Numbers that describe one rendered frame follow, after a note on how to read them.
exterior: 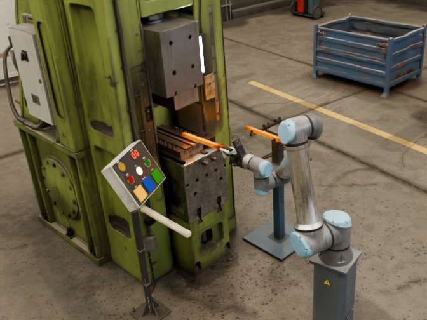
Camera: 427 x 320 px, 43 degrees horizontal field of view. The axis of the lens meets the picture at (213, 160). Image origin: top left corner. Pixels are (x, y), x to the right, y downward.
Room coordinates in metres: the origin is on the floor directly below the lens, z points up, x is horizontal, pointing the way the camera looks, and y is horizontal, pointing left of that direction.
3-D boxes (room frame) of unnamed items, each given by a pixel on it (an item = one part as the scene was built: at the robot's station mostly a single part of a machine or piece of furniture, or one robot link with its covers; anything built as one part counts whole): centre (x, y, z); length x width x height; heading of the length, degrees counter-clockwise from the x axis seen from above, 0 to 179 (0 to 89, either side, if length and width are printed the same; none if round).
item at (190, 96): (3.29, 0.27, 1.32); 0.42 x 0.20 x 0.10; 42
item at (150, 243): (2.98, 0.48, 0.36); 0.09 x 0.07 x 0.12; 132
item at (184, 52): (3.32, 0.24, 1.56); 0.42 x 0.39 x 0.40; 42
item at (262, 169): (2.73, -0.27, 1.02); 0.12 x 0.09 x 0.10; 42
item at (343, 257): (2.39, -0.64, 0.65); 0.19 x 0.19 x 0.10
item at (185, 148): (3.29, 0.27, 0.96); 0.42 x 0.20 x 0.09; 42
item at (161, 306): (2.70, 0.50, 0.05); 0.22 x 0.22 x 0.09; 42
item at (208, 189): (3.34, 0.24, 0.69); 0.56 x 0.38 x 0.45; 42
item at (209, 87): (3.44, -0.01, 1.27); 0.09 x 0.02 x 0.17; 132
